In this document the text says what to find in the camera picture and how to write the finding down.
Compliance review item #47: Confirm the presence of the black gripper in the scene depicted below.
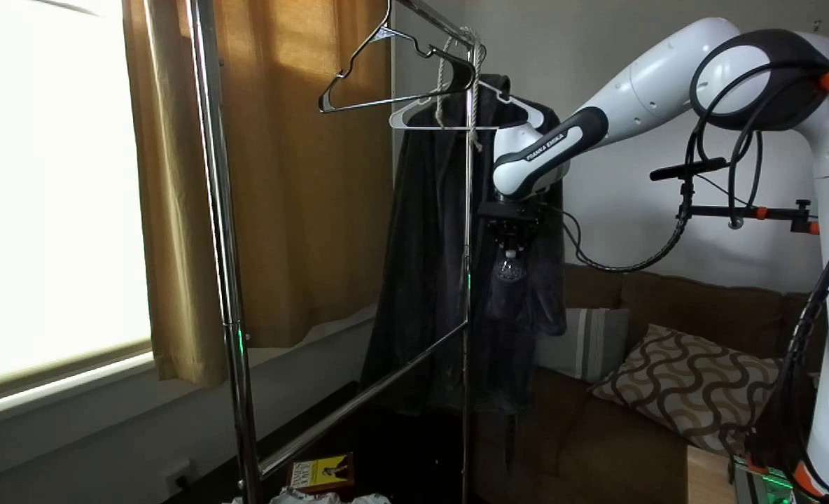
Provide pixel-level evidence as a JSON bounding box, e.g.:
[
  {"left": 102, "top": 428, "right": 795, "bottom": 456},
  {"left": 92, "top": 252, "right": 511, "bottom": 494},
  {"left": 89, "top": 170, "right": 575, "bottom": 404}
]
[{"left": 476, "top": 200, "right": 543, "bottom": 252}]

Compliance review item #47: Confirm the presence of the clear plastic water bottle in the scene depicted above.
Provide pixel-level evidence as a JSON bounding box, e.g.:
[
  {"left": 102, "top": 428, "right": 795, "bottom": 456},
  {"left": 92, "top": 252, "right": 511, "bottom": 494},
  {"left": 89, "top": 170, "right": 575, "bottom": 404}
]
[{"left": 497, "top": 247, "right": 523, "bottom": 294}]

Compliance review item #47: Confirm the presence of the black robe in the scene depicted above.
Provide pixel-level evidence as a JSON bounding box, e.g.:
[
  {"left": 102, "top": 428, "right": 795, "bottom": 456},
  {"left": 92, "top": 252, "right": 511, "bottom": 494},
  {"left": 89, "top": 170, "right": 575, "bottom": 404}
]
[{"left": 355, "top": 70, "right": 571, "bottom": 422}]

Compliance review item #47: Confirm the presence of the white striped cushion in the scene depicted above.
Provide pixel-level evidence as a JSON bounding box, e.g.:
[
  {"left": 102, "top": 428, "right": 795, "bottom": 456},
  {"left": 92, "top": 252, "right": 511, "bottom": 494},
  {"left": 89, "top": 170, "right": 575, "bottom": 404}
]
[{"left": 535, "top": 305, "right": 633, "bottom": 383}]

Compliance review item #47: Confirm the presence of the white plastic hanger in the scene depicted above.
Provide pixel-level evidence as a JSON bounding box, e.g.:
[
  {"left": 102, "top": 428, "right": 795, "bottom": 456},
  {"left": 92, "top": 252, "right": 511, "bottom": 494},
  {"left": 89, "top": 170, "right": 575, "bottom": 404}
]
[{"left": 388, "top": 78, "right": 557, "bottom": 134}]

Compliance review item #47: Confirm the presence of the mustard curtain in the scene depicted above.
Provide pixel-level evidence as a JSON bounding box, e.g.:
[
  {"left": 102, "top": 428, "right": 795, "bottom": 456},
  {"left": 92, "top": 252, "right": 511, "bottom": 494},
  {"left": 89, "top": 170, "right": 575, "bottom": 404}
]
[{"left": 117, "top": 0, "right": 397, "bottom": 387}]

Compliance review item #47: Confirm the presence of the wave patterned pillow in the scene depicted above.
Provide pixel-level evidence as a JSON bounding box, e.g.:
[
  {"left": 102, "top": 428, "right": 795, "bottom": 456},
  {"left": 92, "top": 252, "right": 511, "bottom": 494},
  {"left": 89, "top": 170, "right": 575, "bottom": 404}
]
[{"left": 591, "top": 323, "right": 791, "bottom": 459}]

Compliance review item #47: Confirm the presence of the brown sofa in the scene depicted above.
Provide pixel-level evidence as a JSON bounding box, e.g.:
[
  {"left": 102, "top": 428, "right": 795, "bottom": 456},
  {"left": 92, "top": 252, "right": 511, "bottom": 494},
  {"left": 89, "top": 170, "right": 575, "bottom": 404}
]
[{"left": 467, "top": 261, "right": 829, "bottom": 504}]

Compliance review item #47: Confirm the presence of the metal clothes rack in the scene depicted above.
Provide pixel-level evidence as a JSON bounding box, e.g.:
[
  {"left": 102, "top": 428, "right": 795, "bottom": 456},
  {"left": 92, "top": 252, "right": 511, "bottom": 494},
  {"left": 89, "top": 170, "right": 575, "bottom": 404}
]
[{"left": 186, "top": 0, "right": 487, "bottom": 504}]

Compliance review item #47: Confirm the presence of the yellow cardboard box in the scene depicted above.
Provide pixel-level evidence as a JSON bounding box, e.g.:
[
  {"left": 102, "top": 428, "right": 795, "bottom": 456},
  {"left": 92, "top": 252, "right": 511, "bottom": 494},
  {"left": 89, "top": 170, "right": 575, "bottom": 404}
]
[{"left": 285, "top": 450, "right": 358, "bottom": 495}]

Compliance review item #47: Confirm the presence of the light wooden table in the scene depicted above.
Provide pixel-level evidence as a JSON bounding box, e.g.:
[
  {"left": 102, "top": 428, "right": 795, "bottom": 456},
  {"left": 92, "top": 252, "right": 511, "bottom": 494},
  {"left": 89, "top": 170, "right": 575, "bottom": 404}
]
[{"left": 683, "top": 445, "right": 739, "bottom": 504}]

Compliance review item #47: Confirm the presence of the white window blind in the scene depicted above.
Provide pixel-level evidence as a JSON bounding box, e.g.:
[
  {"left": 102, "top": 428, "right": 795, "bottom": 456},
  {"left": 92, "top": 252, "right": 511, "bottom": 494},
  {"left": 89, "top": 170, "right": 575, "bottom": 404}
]
[{"left": 0, "top": 0, "right": 158, "bottom": 394}]

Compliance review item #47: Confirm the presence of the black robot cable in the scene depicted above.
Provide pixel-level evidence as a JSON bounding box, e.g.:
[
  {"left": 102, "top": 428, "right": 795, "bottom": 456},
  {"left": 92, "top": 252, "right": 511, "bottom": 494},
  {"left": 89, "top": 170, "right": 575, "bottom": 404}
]
[{"left": 561, "top": 32, "right": 829, "bottom": 478}]

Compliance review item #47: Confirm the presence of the dark wire hanger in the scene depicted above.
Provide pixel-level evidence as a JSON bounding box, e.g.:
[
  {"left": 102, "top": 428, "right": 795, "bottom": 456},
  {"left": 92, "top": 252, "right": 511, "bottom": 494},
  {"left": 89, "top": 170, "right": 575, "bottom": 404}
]
[{"left": 318, "top": 23, "right": 480, "bottom": 119}]

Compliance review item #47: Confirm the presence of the black stereo camera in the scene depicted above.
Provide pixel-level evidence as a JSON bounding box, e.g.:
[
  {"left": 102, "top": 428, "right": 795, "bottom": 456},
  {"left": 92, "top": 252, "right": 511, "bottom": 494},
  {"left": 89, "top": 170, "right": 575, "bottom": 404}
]
[{"left": 648, "top": 155, "right": 729, "bottom": 186}]

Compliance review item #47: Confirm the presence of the green lit robot mount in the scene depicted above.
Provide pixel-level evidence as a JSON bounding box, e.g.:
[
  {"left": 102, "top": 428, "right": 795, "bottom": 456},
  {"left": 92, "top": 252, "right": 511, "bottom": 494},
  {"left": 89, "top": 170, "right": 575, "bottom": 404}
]
[{"left": 729, "top": 450, "right": 802, "bottom": 504}]

